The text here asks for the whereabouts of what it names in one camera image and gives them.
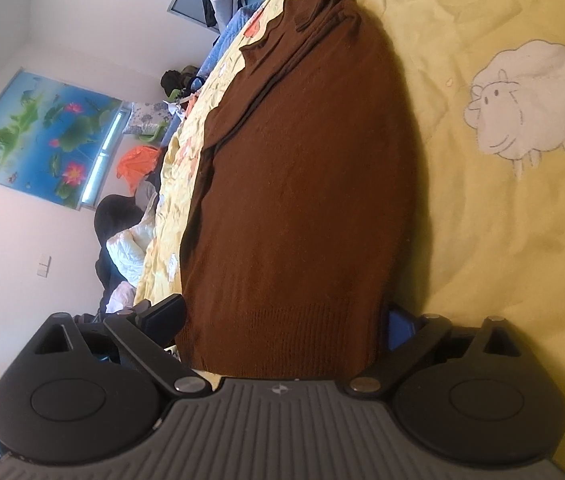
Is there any blue quilt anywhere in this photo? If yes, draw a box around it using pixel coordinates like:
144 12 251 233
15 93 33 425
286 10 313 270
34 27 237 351
196 0 266 81

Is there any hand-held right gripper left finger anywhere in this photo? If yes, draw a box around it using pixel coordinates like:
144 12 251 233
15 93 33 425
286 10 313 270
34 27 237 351
26 296 213 401

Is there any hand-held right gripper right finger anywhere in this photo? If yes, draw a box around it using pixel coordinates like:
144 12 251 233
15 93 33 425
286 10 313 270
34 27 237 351
347 305 533 401

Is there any dark plush toy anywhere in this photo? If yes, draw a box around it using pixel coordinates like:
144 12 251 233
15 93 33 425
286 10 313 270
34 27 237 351
160 66 206 101

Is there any orange plastic bag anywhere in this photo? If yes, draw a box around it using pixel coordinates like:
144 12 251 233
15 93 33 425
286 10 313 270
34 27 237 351
116 146 162 195

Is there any white quilted jacket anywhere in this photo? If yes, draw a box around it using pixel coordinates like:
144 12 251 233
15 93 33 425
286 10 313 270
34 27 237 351
105 210 159 287

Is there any yellow printed bed blanket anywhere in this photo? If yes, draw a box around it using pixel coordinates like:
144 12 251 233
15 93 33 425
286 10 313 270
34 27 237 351
132 0 565 466

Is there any black garment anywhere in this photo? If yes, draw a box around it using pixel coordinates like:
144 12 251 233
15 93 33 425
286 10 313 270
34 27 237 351
93 194 146 286

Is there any lotus pond wall poster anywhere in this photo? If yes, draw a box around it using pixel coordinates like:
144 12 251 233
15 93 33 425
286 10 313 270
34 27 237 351
0 69 124 211

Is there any green plastic item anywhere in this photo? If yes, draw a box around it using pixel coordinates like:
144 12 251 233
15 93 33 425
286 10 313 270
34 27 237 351
135 121 169 145

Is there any brown knit sweater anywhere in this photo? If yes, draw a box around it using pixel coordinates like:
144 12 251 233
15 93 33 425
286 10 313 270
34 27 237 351
175 0 431 380

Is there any grey flat screen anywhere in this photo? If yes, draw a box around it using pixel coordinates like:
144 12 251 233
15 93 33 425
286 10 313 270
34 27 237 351
166 0 219 33

